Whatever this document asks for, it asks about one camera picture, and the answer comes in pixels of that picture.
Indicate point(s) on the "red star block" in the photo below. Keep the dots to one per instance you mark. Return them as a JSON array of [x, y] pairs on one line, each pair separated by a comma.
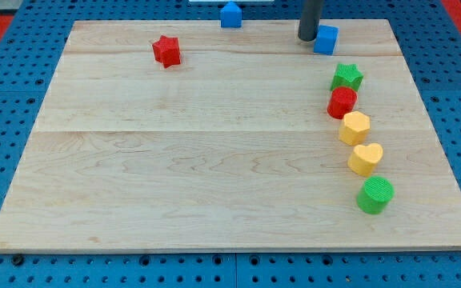
[[167, 51]]

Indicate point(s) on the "green star block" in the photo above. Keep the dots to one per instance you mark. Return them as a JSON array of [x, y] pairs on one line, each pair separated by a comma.
[[347, 75]]

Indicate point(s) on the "blue cube block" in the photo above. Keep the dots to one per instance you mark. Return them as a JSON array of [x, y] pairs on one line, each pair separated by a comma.
[[326, 40]]

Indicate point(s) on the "light wooden board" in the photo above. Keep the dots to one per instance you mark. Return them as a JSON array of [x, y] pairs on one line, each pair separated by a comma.
[[231, 151]]

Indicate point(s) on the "red cylinder block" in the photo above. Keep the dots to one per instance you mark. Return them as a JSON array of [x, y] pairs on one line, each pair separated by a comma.
[[342, 101]]

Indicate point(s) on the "yellow hexagon block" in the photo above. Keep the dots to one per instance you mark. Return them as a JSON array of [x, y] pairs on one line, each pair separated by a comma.
[[354, 128]]

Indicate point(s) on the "blue pentagon block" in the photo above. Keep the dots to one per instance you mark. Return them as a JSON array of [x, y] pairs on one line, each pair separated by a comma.
[[230, 16]]

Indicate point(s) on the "yellow heart block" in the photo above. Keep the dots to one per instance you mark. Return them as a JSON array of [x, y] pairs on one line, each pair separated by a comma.
[[364, 159]]

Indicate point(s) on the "green cylinder block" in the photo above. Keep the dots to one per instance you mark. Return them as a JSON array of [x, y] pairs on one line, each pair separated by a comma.
[[375, 195]]

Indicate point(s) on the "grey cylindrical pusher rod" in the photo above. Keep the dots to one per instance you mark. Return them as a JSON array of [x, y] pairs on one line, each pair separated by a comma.
[[309, 20]]

